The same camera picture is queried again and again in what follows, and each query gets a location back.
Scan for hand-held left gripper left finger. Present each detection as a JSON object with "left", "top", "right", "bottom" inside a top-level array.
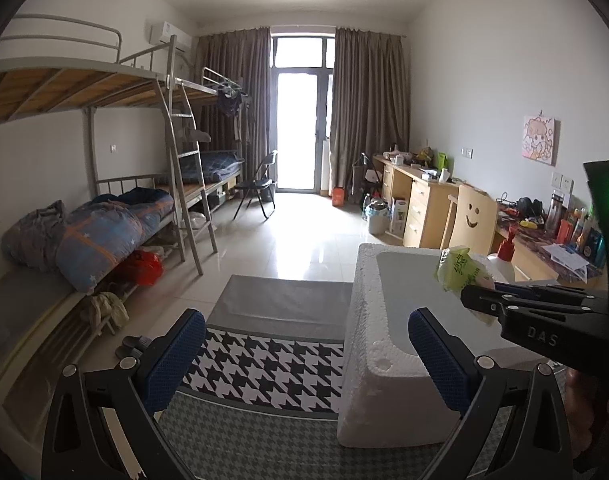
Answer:
[{"left": 41, "top": 308, "right": 208, "bottom": 480}]

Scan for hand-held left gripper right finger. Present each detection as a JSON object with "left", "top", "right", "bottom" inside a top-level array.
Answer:
[{"left": 408, "top": 308, "right": 576, "bottom": 480}]

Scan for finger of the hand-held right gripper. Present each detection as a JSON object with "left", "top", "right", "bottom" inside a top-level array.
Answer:
[
  {"left": 491, "top": 281, "right": 607, "bottom": 306},
  {"left": 460, "top": 286, "right": 602, "bottom": 330}
]

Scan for green tissue packet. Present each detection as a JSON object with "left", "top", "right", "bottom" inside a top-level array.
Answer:
[{"left": 437, "top": 246, "right": 499, "bottom": 326}]

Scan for white foam box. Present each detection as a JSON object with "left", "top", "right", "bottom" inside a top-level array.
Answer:
[{"left": 337, "top": 243, "right": 552, "bottom": 448}]

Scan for white papers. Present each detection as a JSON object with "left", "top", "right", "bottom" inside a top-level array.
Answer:
[{"left": 541, "top": 244, "right": 590, "bottom": 275}]

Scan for grey slippers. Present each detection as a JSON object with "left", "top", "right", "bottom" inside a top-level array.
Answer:
[{"left": 115, "top": 336, "right": 150, "bottom": 361}]

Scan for white pump bottle red top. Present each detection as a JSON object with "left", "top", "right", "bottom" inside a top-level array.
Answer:
[{"left": 484, "top": 226, "right": 518, "bottom": 283}]

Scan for clear tall bottle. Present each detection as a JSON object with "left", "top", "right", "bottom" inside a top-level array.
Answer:
[{"left": 549, "top": 192, "right": 567, "bottom": 231}]

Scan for wooden smiley face chair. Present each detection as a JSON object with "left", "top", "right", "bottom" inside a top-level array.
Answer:
[{"left": 439, "top": 183, "right": 499, "bottom": 256}]

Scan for beige cloth pile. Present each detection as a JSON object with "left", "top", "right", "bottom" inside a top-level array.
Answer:
[{"left": 79, "top": 290, "right": 130, "bottom": 336}]

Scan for houndstooth tablecloth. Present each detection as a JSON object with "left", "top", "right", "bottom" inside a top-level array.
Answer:
[{"left": 152, "top": 274, "right": 585, "bottom": 480}]

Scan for red plastic bag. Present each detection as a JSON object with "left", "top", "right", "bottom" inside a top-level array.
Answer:
[{"left": 129, "top": 250, "right": 164, "bottom": 288}]

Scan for wooden desk with drawers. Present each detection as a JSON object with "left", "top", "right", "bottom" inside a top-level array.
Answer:
[{"left": 371, "top": 154, "right": 609, "bottom": 291}]

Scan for blue star quilt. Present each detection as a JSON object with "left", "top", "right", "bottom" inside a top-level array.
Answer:
[{"left": 56, "top": 187, "right": 175, "bottom": 295}]

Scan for grey bundled quilt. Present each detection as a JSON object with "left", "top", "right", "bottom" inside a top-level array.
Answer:
[{"left": 2, "top": 200, "right": 68, "bottom": 273}]

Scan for black folding chair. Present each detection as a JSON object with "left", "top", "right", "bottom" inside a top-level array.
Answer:
[{"left": 233, "top": 151, "right": 278, "bottom": 221}]

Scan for blue folded bedding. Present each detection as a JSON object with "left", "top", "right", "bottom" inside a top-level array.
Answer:
[{"left": 177, "top": 152, "right": 245, "bottom": 184}]

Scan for brown curtain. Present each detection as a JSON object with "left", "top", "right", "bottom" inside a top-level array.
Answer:
[
  {"left": 329, "top": 27, "right": 411, "bottom": 203},
  {"left": 192, "top": 27, "right": 272, "bottom": 183}
]

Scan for hanging dark clothes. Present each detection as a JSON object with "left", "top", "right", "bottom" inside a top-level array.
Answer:
[{"left": 215, "top": 82, "right": 250, "bottom": 146}]

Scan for glass balcony door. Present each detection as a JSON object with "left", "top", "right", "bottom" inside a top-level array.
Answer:
[{"left": 270, "top": 34, "right": 337, "bottom": 193}]

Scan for small metal bunk bed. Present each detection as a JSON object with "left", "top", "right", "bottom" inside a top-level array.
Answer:
[{"left": 172, "top": 66, "right": 248, "bottom": 211}]

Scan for large metal bunk bed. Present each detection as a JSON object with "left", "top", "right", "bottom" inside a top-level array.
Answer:
[{"left": 0, "top": 14, "right": 220, "bottom": 411}]

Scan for white air conditioner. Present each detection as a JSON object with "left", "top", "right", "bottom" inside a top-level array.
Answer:
[{"left": 148, "top": 21, "right": 191, "bottom": 52}]

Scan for cartoon wall picture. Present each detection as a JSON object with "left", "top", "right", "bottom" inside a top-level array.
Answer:
[{"left": 521, "top": 115, "right": 560, "bottom": 167}]

